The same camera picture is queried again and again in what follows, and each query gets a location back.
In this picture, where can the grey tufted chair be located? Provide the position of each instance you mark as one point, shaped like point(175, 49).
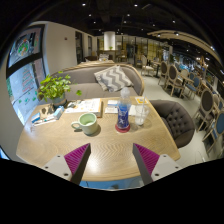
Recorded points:
point(173, 120)

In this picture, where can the group of ceiling lights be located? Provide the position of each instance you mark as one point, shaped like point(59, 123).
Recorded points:
point(83, 4)

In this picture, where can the clear bottle with blue label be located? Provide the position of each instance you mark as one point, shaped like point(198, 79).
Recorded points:
point(123, 115)

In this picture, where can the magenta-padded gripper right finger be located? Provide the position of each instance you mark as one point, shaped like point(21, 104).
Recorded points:
point(164, 164)

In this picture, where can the pale green ceramic mug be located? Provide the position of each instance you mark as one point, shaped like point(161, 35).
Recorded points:
point(88, 125)

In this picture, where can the small blue white box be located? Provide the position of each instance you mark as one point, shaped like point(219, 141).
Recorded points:
point(35, 117)

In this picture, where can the group of dining chairs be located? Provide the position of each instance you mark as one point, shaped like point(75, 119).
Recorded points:
point(172, 75)

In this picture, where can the grey white chevron pillow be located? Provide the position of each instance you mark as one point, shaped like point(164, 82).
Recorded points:
point(113, 79)

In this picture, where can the white paper napkin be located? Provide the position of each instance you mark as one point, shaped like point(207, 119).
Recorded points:
point(133, 110)

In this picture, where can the window with painted decorations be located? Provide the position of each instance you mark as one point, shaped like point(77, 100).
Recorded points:
point(25, 76)

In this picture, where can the blue and white packet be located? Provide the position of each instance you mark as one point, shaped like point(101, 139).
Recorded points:
point(112, 103)

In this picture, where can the brown card stand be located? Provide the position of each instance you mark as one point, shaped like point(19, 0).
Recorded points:
point(46, 109)

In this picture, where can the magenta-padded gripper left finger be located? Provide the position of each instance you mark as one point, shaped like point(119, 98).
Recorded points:
point(59, 164)

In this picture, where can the light blue tissue box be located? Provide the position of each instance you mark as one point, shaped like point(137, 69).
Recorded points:
point(58, 112)

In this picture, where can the clear plastic cup with straw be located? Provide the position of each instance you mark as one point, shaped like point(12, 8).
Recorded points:
point(140, 116)

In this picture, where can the white round pillar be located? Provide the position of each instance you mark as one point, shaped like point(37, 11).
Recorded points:
point(109, 40)

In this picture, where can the white book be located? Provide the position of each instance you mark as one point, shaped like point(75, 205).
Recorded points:
point(85, 106)

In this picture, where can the yellow card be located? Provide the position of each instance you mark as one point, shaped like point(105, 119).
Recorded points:
point(140, 100)

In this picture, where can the green potted plant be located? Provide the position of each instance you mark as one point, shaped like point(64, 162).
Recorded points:
point(53, 88)

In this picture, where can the grey curved sofa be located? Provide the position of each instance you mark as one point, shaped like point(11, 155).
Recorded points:
point(78, 77)

